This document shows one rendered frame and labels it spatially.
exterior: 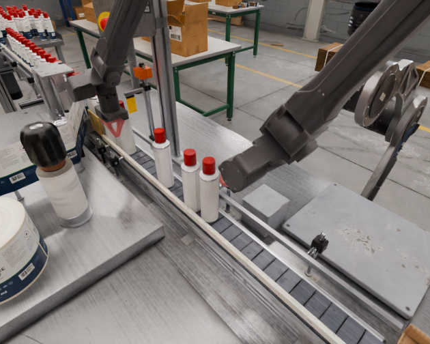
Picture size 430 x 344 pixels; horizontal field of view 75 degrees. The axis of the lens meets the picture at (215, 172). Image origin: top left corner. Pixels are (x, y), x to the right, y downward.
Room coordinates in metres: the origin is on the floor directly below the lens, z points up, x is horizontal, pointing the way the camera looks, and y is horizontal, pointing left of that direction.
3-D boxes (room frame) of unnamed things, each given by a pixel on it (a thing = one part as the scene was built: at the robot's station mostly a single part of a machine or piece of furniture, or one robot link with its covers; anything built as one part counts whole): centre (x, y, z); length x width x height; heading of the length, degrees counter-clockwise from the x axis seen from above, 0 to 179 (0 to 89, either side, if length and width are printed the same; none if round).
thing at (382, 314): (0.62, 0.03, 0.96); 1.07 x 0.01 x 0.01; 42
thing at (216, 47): (3.34, 0.78, 0.39); 2.20 x 0.80 x 0.78; 42
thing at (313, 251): (0.39, -0.23, 0.91); 0.07 x 0.03 x 0.16; 132
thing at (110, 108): (0.79, 0.32, 1.13); 0.10 x 0.07 x 0.07; 42
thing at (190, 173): (0.60, 0.07, 0.98); 0.05 x 0.05 x 0.20
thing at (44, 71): (1.05, 0.61, 1.14); 0.14 x 0.11 x 0.01; 42
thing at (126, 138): (0.89, 0.33, 0.98); 0.05 x 0.05 x 0.20
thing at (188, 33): (2.65, 0.27, 0.97); 0.51 x 0.39 x 0.37; 137
